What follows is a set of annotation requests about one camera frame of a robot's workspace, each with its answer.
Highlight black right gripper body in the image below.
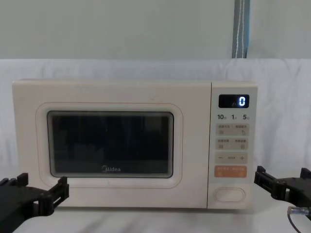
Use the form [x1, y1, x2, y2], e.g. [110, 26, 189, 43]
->
[278, 177, 311, 207]

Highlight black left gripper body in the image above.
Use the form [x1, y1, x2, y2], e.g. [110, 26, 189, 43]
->
[0, 185, 47, 233]

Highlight white table cloth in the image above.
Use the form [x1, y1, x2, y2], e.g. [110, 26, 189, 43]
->
[0, 205, 311, 233]

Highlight cream microwave oven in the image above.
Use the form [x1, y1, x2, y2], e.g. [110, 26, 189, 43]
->
[11, 79, 258, 210]

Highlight pale grey backdrop curtain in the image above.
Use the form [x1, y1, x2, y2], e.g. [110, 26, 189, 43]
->
[0, 0, 311, 60]

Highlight thin cable with silver plug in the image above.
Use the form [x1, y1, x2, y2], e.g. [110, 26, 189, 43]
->
[287, 205, 311, 233]

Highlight grey striped post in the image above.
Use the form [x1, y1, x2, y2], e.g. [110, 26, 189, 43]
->
[231, 0, 251, 59]

